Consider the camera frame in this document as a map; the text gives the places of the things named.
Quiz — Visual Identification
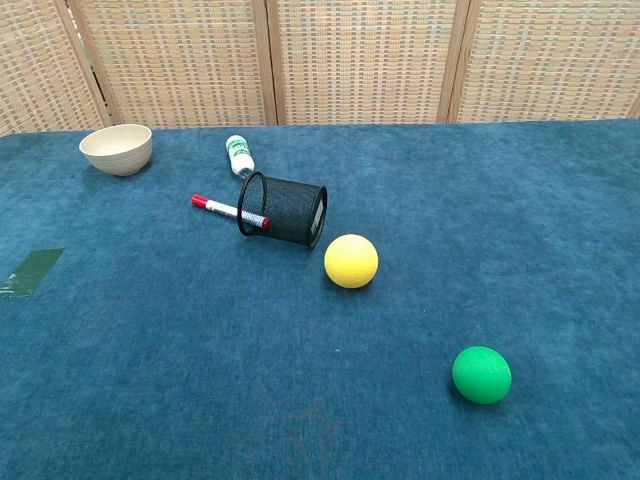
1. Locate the green tape strip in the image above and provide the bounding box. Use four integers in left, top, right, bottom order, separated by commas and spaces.
0, 248, 65, 300

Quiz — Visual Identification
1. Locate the yellow foam ball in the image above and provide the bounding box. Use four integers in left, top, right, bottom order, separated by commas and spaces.
323, 233, 380, 290

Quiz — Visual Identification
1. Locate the black mesh pen holder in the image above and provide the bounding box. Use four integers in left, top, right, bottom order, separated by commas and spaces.
236, 171, 329, 250

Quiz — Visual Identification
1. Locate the blue velvet tablecloth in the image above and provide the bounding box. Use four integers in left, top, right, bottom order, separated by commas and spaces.
0, 117, 640, 480

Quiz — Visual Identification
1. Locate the red capped white marker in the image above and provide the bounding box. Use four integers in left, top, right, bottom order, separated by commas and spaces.
191, 193, 273, 232

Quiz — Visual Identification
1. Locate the small white plastic bottle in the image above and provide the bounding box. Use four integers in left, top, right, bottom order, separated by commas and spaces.
225, 134, 256, 178

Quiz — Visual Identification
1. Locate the woven folding screen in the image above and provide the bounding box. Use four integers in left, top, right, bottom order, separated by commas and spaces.
0, 0, 640, 137

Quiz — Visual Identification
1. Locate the green foam ball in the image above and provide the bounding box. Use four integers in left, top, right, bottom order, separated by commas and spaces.
452, 345, 513, 406

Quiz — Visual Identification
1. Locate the cream ribbed bowl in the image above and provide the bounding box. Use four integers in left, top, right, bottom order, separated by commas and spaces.
78, 123, 154, 177

